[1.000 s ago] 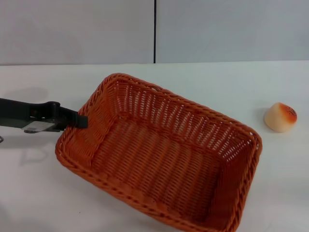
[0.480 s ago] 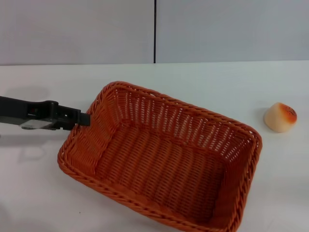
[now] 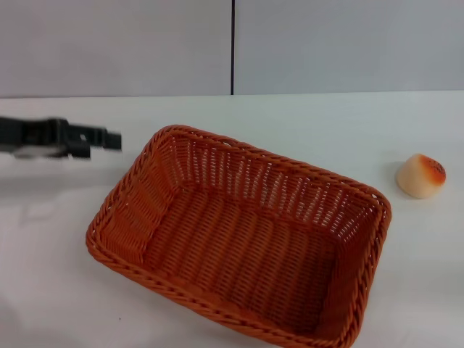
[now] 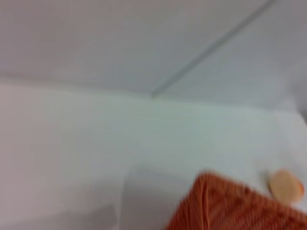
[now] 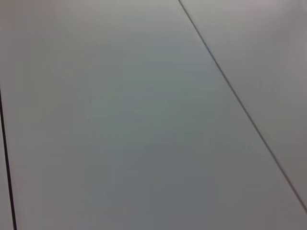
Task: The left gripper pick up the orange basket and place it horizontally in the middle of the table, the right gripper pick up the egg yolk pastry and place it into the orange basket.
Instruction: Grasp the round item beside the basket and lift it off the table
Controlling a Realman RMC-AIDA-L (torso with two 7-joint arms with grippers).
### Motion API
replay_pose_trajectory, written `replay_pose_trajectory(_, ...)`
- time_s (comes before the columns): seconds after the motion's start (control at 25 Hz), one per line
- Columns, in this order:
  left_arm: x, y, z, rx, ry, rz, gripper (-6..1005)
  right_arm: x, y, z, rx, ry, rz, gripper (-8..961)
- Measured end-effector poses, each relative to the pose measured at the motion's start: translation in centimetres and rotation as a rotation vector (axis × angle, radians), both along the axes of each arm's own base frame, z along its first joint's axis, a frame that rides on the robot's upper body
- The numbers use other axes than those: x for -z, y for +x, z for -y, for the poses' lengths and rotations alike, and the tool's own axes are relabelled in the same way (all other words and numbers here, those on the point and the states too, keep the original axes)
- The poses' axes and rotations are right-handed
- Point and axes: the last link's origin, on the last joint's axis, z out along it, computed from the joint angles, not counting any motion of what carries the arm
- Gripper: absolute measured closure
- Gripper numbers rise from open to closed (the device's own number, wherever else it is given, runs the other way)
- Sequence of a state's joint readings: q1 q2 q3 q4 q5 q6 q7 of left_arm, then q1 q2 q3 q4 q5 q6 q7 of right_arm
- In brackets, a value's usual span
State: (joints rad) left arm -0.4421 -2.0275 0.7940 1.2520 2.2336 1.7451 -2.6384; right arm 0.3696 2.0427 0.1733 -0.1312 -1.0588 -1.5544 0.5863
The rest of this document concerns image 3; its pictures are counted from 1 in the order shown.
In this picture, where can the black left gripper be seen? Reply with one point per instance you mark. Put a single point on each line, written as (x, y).
(45, 136)

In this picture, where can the orange woven plastic basket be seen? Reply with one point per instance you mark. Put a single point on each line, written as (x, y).
(239, 246)

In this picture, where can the toasted round bread bun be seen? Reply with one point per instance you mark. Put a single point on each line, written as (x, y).
(420, 179)

